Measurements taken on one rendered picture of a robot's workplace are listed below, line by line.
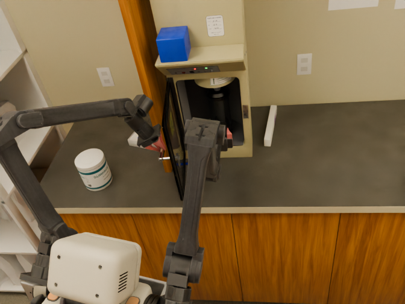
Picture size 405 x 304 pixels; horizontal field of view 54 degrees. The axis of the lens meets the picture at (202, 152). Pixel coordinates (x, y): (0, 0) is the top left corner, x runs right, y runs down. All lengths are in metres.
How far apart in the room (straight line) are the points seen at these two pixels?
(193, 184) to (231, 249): 0.94
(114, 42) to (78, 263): 1.30
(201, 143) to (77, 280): 0.47
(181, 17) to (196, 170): 0.66
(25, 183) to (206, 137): 0.54
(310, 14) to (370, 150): 0.67
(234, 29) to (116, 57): 0.84
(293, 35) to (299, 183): 0.71
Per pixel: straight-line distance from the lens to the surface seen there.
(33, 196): 1.24
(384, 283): 2.21
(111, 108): 1.37
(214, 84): 1.63
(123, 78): 2.20
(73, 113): 1.29
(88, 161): 1.80
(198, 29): 1.50
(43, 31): 2.23
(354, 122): 2.05
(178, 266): 1.11
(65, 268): 1.10
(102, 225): 1.94
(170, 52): 1.44
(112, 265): 1.03
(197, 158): 1.01
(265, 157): 1.84
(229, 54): 1.45
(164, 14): 1.50
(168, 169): 1.82
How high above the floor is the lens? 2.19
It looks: 41 degrees down
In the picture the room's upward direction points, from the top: 10 degrees counter-clockwise
